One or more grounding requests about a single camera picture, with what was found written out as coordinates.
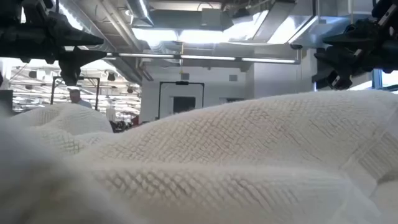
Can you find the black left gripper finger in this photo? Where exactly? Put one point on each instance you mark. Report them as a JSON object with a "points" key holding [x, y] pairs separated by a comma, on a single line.
{"points": [[71, 62], [77, 39]]}

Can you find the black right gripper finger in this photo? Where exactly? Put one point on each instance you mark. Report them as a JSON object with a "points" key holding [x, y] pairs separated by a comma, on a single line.
{"points": [[342, 62], [357, 37]]}

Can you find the person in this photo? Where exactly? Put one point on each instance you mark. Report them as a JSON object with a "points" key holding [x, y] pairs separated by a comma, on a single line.
{"points": [[76, 98]]}

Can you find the long ceiling light bar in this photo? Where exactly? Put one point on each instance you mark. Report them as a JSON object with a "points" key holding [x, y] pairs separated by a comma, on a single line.
{"points": [[205, 57]]}

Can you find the white checkered cloth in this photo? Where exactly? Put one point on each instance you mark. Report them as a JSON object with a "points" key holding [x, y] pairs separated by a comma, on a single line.
{"points": [[217, 161]]}

